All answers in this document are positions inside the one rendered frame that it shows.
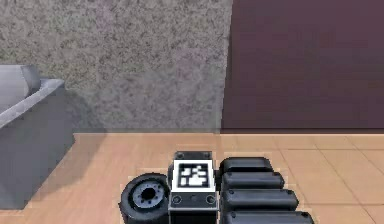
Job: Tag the grey sofa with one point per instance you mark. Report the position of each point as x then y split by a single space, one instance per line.
30 146

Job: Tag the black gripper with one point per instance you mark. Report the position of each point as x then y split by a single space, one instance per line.
146 196

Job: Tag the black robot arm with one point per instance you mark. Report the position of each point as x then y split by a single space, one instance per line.
253 200

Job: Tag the dark maroon room door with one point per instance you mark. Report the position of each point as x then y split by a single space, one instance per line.
303 66

